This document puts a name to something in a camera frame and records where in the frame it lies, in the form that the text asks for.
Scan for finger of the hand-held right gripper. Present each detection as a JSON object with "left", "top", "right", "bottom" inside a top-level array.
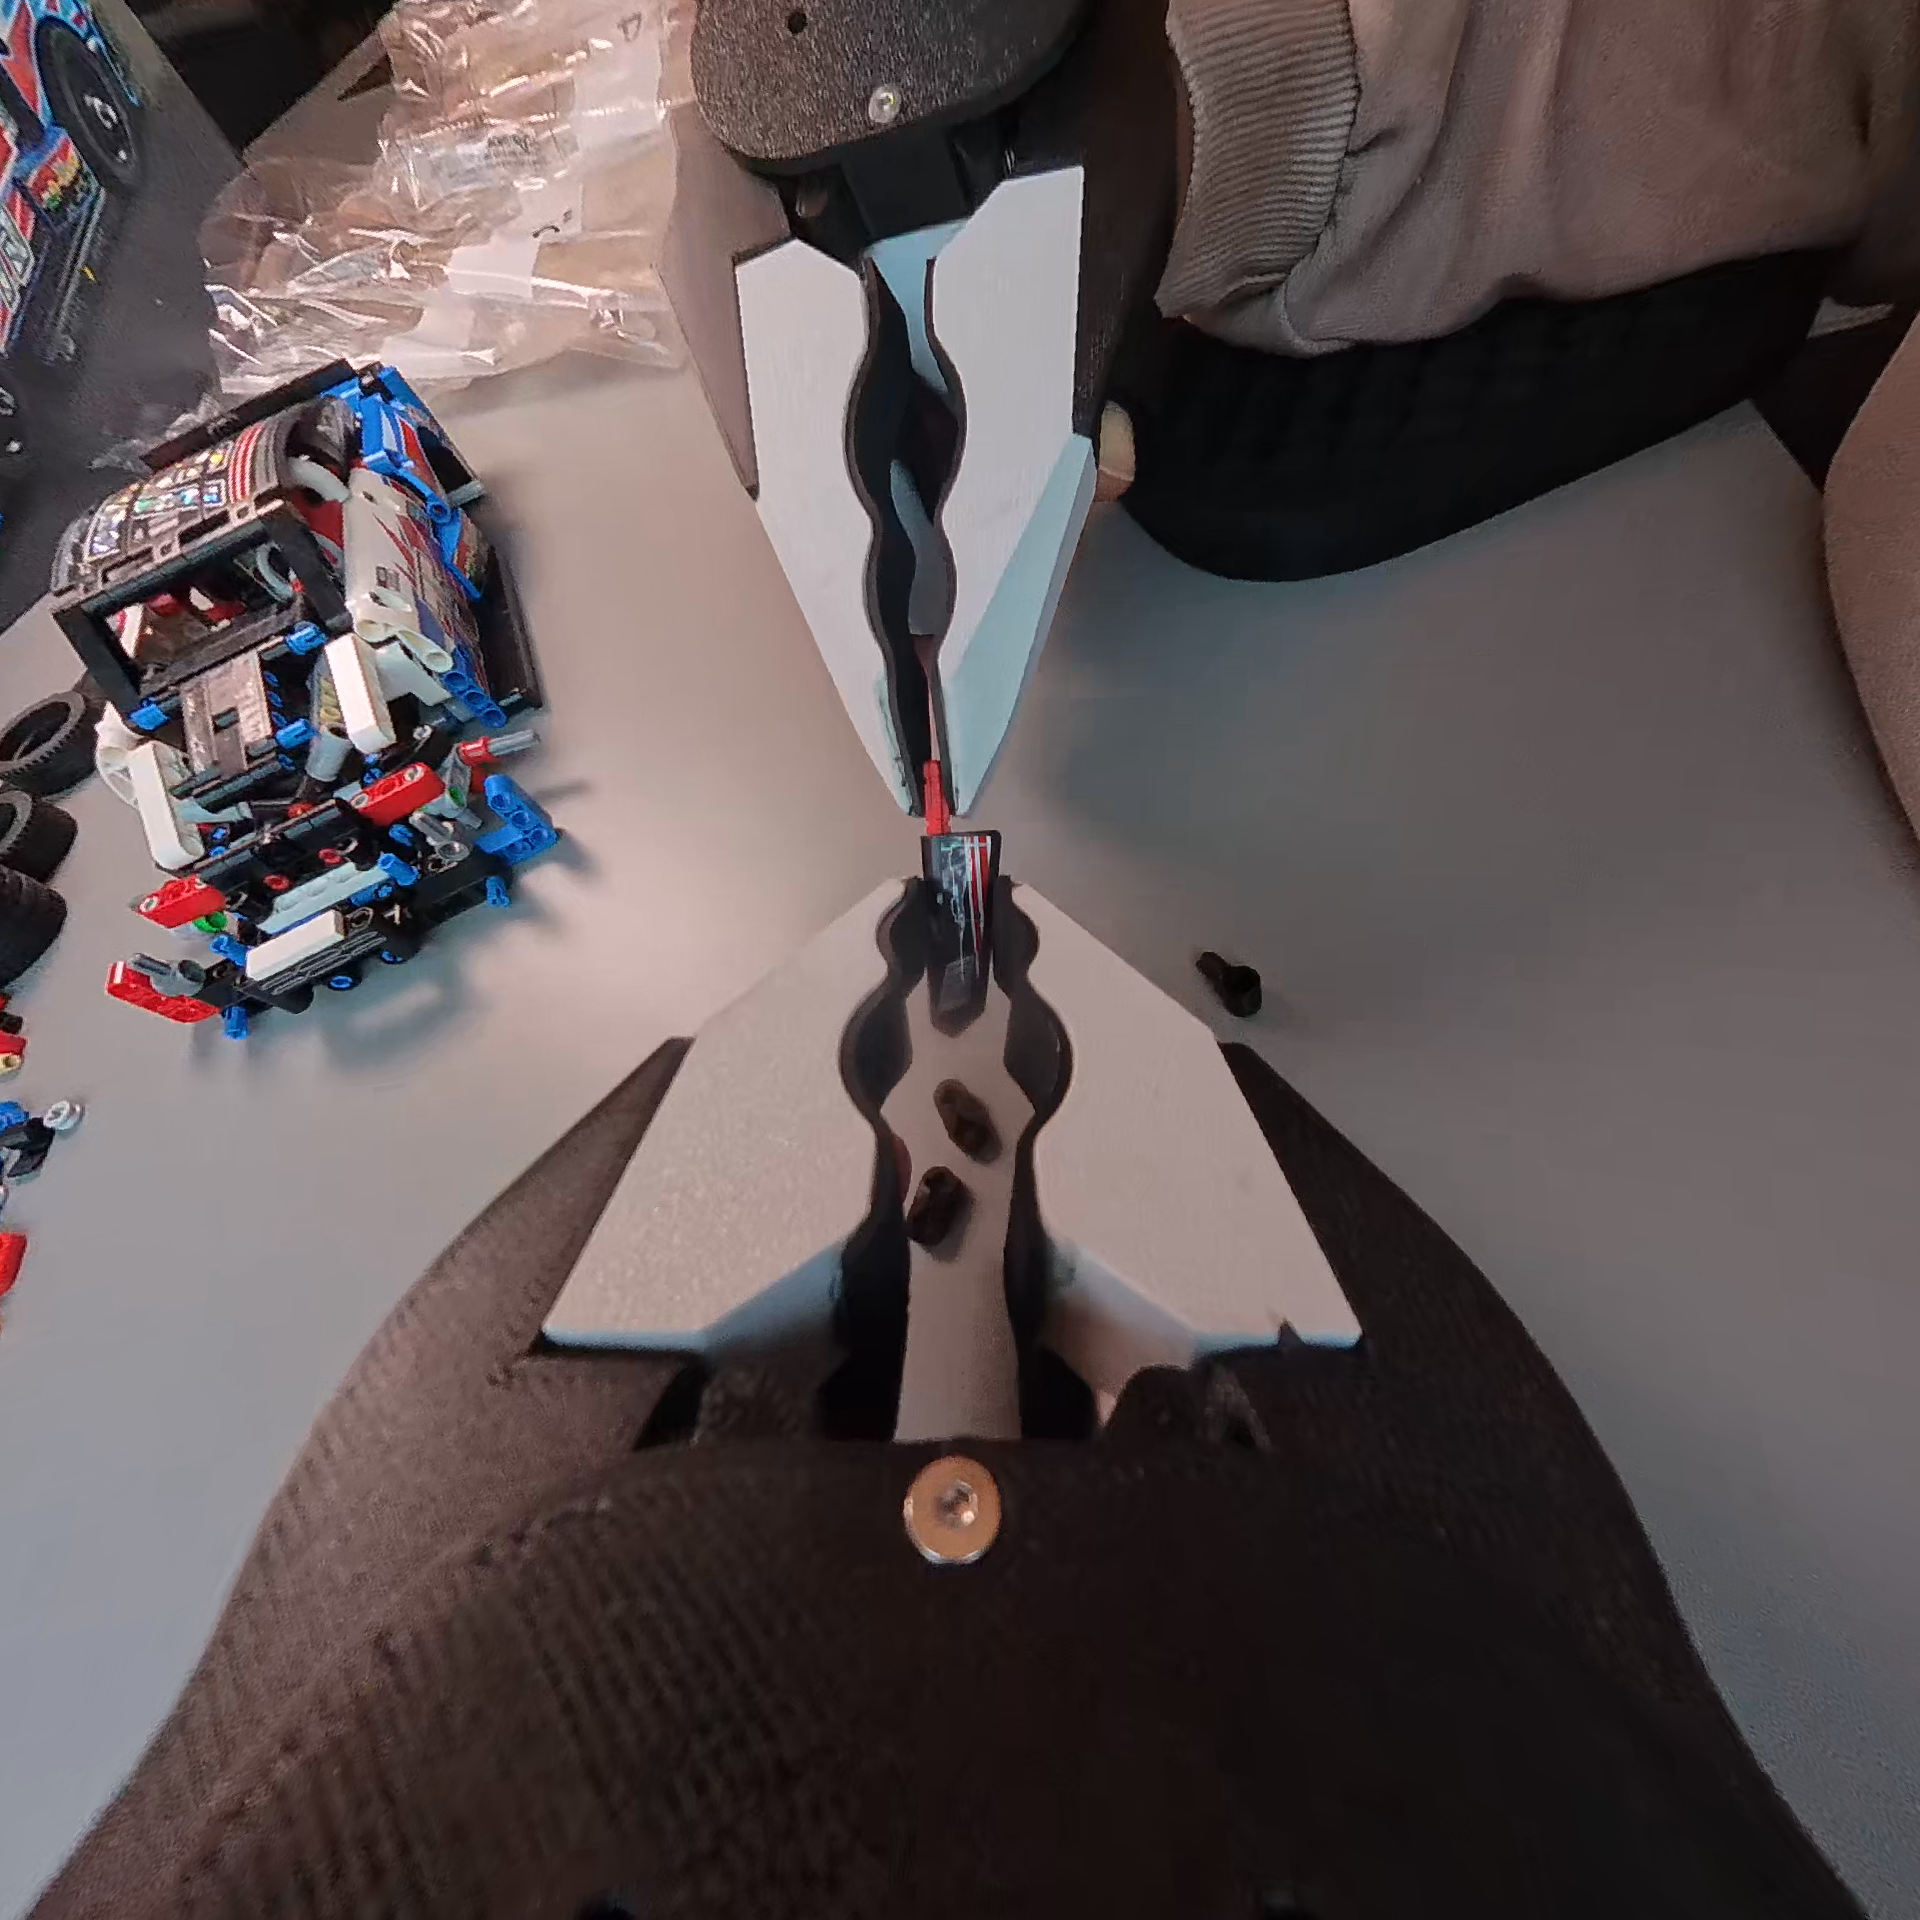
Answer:
[
  {"left": 922, "top": 163, "right": 1100, "bottom": 813},
  {"left": 733, "top": 239, "right": 922, "bottom": 815}
]

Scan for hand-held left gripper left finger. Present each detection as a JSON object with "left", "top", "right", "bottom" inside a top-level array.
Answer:
[{"left": 542, "top": 875, "right": 918, "bottom": 1355}]

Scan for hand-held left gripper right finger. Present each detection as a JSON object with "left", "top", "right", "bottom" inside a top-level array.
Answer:
[{"left": 1003, "top": 875, "right": 1367, "bottom": 1412}]

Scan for black printed brick panel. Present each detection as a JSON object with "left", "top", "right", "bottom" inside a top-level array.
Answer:
[{"left": 914, "top": 824, "right": 1005, "bottom": 1037}]

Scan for grey desk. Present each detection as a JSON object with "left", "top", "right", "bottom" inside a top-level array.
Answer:
[{"left": 0, "top": 29, "right": 1920, "bottom": 1920}]

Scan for black ribbed cloth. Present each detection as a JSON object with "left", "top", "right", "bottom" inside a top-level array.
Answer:
[{"left": 1110, "top": 245, "right": 1832, "bottom": 584}]

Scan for crumpled clear plastic bags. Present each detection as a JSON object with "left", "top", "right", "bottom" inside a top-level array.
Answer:
[{"left": 202, "top": 0, "right": 696, "bottom": 395}]

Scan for brick toy car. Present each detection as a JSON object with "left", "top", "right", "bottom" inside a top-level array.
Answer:
[{"left": 52, "top": 360, "right": 560, "bottom": 1039}]

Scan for pile of small brick pieces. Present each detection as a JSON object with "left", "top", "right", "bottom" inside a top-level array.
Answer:
[{"left": 0, "top": 989, "right": 89, "bottom": 1308}]

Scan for toy car box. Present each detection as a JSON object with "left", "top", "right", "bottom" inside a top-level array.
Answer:
[{"left": 0, "top": 0, "right": 385, "bottom": 631}]

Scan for person's beige sweatshirt torso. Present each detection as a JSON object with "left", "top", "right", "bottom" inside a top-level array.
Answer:
[{"left": 1818, "top": 341, "right": 1920, "bottom": 842}]

